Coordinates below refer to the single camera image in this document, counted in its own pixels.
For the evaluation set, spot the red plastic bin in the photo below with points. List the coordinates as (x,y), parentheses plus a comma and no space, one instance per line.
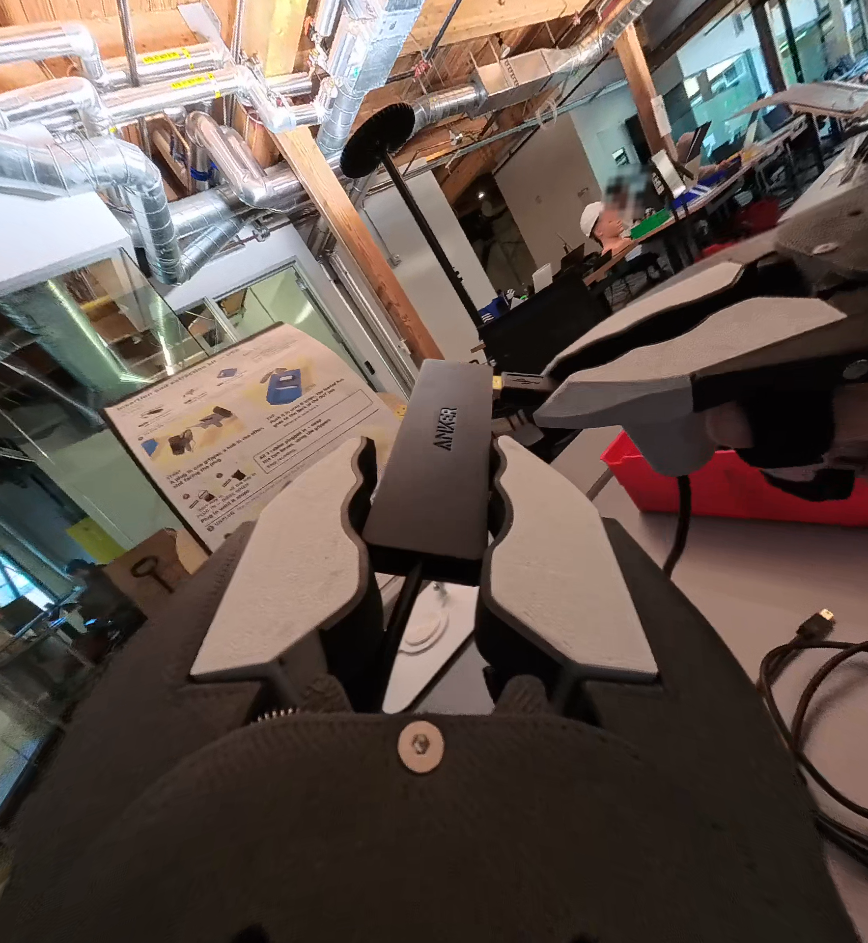
(699,493)

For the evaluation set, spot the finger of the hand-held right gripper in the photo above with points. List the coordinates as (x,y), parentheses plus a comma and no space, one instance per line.
(655,302)
(640,390)

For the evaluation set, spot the wooden post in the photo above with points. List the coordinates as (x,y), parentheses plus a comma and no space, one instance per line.
(360,243)

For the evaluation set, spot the person's right hand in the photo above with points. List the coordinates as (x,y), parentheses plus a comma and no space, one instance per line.
(728,431)

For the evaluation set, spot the white stand base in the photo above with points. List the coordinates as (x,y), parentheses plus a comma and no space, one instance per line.
(434,663)

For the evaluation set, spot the black mesh office chair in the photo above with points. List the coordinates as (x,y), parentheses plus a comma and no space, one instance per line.
(544,331)

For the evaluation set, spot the silver ceiling ducts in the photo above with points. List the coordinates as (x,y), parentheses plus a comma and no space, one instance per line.
(109,162)

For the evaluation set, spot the black usb hub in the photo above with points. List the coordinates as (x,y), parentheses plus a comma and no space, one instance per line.
(434,471)

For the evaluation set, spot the black pole lamp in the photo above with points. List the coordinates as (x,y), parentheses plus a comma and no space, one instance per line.
(378,140)

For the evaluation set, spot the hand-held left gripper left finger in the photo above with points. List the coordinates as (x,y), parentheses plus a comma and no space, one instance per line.
(286,560)

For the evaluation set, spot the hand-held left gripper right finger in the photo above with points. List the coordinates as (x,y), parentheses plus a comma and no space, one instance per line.
(566,574)

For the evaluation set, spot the printed instruction poster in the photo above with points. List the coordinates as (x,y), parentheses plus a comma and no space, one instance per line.
(257,442)

